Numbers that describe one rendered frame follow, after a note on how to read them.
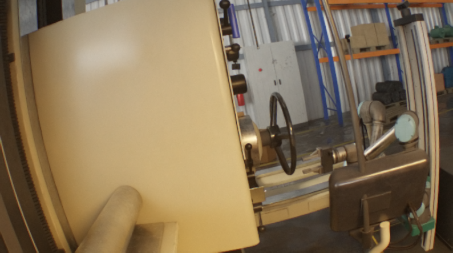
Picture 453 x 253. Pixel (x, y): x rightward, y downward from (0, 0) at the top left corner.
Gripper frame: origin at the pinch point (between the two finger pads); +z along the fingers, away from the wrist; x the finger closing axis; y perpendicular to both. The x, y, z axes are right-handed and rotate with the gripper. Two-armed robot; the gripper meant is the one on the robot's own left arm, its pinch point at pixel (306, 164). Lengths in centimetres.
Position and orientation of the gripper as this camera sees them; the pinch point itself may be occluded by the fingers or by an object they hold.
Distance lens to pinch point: 167.3
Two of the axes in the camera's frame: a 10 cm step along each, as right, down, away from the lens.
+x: 1.7, 9.6, 2.4
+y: 1.4, 2.2, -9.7
